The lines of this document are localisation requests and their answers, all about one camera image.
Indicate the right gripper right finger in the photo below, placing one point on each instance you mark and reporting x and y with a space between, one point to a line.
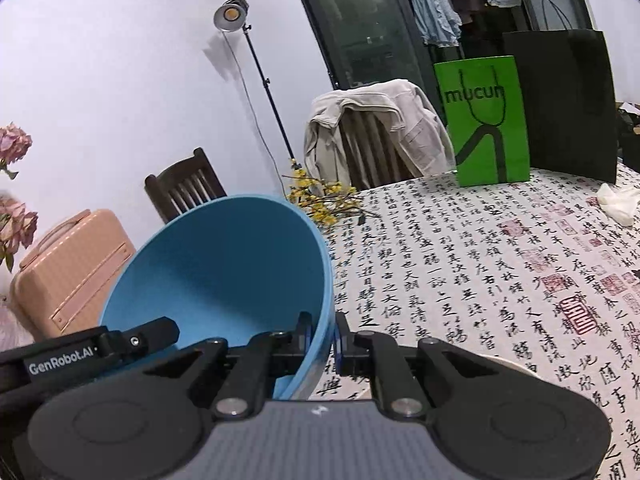
389 368

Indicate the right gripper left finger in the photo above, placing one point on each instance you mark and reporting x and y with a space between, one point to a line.
249 373

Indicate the blue bowl top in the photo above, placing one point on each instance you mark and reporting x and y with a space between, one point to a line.
234 268

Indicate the cream plate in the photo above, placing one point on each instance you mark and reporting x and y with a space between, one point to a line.
511 364

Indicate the pink hard case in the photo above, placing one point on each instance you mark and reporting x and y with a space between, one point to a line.
62 284

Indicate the yellow flower branch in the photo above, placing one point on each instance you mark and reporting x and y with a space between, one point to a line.
325 202

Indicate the calligraphy print tablecloth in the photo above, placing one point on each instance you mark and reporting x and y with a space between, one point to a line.
534 273

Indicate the dark wooden chair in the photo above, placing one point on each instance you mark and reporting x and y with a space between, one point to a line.
186 184

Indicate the chair with beige jacket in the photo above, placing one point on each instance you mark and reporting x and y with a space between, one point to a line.
372 160

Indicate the beige jacket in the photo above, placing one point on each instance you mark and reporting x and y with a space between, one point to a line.
407 115

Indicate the green mucun paper bag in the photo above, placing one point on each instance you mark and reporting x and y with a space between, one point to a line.
486 121

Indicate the white crumpled tissue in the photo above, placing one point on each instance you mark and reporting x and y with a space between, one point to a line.
619 204

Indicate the dark glass sliding door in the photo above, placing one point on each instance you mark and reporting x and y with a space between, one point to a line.
369 41

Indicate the hanging blue shirt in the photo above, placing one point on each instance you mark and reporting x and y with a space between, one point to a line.
438 22

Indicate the studio lamp on stand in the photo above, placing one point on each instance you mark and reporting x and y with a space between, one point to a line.
232 20

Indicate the black paper bag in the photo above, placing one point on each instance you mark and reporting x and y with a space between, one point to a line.
568 94

